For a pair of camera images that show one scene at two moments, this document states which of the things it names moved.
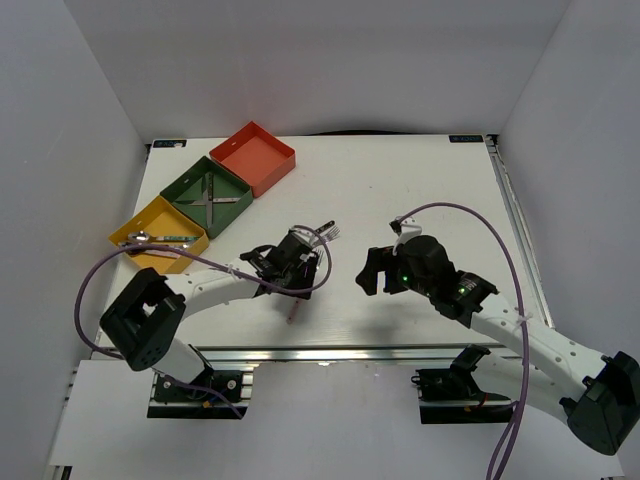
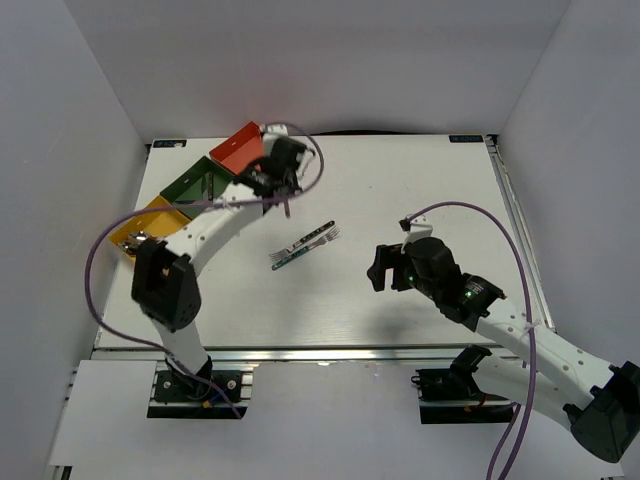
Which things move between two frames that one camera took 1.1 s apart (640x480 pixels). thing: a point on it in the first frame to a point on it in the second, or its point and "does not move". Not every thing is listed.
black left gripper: x=305 y=283 to x=296 y=184
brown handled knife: x=209 y=203 does not move
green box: x=209 y=195 does not move
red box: x=255 y=157 does not move
